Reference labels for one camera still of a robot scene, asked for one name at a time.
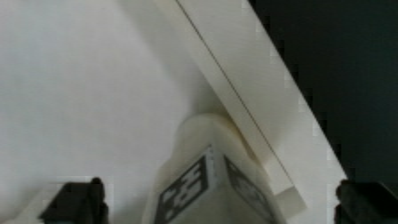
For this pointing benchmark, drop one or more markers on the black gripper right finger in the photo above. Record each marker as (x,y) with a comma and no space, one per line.
(367,203)

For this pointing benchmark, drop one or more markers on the white square table top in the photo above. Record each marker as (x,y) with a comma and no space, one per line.
(115,66)

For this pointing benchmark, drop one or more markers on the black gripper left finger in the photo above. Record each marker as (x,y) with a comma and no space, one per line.
(78,206)

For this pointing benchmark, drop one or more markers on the white table leg with tag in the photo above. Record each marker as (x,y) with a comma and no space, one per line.
(209,189)

